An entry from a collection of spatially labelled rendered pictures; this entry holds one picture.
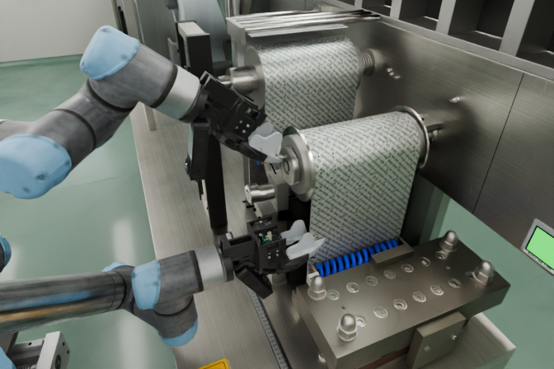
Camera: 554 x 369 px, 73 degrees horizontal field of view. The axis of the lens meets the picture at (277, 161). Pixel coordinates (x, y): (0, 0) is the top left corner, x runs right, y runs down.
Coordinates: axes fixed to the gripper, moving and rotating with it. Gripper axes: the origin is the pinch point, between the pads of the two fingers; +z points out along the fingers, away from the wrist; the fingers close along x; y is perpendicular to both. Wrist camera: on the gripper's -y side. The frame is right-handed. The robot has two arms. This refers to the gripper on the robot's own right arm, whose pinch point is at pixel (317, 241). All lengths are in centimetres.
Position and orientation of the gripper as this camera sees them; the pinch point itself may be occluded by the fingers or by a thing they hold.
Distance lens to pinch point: 78.7
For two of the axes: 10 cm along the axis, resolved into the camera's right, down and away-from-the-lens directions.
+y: 0.0, -8.4, -5.4
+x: -3.8, -5.0, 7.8
